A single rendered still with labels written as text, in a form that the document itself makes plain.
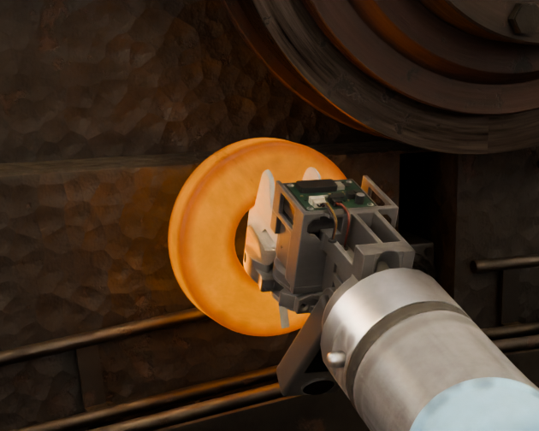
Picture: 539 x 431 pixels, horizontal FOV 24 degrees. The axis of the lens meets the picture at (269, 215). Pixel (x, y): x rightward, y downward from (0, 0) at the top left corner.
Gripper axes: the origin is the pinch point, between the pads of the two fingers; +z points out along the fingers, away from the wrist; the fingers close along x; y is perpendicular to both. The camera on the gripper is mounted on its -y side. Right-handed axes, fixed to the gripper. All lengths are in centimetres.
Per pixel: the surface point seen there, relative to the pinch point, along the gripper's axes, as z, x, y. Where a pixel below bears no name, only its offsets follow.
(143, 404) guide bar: 0.8, 8.7, -17.5
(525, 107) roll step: -0.1, -21.7, 8.2
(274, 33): 3.2, -0.1, 13.6
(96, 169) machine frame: 9.6, 11.3, -0.1
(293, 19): 3.5, -1.7, 14.6
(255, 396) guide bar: -4.7, 1.2, -14.0
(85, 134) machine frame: 15.3, 10.9, 0.6
